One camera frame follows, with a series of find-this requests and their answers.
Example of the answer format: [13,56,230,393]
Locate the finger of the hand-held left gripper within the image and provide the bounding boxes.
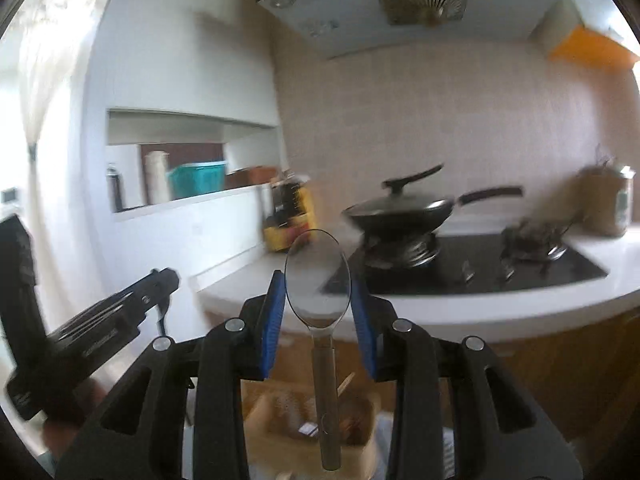
[117,268,181,328]

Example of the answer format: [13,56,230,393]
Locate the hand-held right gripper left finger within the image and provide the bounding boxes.
[55,270,288,480]

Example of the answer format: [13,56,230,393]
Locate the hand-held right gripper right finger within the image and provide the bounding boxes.
[350,274,586,480]

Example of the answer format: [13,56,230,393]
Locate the beige plastic utensil basket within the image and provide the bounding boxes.
[242,379,396,480]

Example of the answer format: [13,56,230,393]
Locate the clear spoon dark handle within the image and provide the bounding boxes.
[284,229,352,472]

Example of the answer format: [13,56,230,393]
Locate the white kitchen countertop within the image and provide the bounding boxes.
[192,227,640,343]

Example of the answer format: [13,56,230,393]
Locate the slim dark sauce bottle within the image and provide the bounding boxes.
[263,175,296,253]

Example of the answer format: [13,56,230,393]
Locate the black gas stove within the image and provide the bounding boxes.
[320,217,611,297]

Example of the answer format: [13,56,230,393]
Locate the dark metal bottle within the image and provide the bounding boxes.
[106,164,125,212]

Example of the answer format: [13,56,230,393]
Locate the white thermos bottle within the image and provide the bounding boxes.
[144,150,172,206]

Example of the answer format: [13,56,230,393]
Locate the teal plastic basket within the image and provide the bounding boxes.
[167,161,227,200]

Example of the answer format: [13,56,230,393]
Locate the black wok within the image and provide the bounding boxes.
[342,186,524,241]

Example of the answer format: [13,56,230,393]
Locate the wide dark sauce bottle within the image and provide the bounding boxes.
[280,172,318,243]

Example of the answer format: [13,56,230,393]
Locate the brown box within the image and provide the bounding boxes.
[225,166,278,191]

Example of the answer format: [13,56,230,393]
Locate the white curtain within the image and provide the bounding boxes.
[15,10,101,271]

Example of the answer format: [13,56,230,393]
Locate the beige rice cooker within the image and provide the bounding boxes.
[575,152,637,237]

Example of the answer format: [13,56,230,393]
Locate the white range hood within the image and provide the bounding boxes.
[256,0,568,61]

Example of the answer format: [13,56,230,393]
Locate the wok lid black handle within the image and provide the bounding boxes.
[350,162,453,211]

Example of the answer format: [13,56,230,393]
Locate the orange wall cabinet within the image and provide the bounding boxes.
[547,25,640,68]

